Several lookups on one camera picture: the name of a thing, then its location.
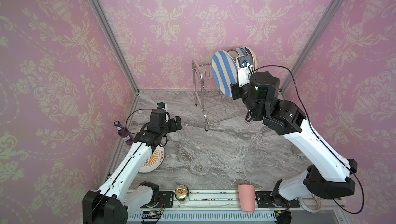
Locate blue cream striped plate front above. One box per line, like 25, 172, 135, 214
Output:
211, 50, 237, 97

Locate blue cream striped plate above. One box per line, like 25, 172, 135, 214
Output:
227, 47, 247, 58
211, 50, 237, 97

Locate orange sunburst plate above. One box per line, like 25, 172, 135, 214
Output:
138, 146, 166, 173

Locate plain cream plate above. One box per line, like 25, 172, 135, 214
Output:
244, 46, 258, 70

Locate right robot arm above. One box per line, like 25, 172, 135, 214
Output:
231, 69, 361, 205

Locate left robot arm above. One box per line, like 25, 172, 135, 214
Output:
82, 102, 182, 224

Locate purple bottle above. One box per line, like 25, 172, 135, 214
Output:
113, 121, 134, 146

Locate green can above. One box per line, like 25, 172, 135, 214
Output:
174, 185, 190, 204

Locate pink cup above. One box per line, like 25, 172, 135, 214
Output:
238, 184, 255, 213

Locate tape roll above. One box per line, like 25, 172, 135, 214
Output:
298, 195, 322, 213

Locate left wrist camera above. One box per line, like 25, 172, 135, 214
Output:
157, 102, 168, 111

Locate chrome wire dish rack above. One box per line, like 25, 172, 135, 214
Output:
192, 61, 246, 131

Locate aluminium corner post right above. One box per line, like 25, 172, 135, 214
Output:
290, 0, 343, 77

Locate aluminium corner post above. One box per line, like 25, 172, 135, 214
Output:
75, 0, 140, 95
290, 0, 343, 77

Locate aluminium corner post left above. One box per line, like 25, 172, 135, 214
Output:
75, 0, 140, 95

